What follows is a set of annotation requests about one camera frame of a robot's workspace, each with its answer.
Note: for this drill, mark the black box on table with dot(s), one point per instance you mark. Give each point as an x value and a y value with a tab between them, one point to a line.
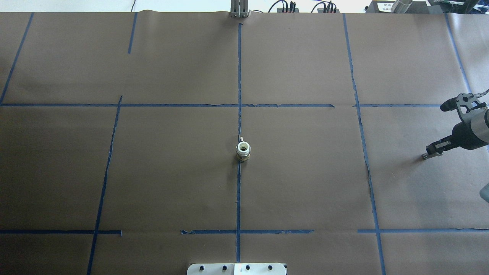
384	6

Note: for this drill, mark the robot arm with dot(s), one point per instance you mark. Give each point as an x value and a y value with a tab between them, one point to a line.
478	122

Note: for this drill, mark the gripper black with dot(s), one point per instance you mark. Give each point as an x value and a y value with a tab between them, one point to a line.
463	135

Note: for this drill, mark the aluminium frame post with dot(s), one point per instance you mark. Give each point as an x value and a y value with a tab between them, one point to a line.
239	9

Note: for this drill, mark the brass valve white PPR ends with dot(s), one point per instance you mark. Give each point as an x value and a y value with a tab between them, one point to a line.
243	150

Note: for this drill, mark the white pedestal column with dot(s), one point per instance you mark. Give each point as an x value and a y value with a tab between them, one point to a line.
273	268

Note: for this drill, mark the steel cylinder weight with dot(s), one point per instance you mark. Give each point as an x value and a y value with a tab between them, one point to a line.
401	6

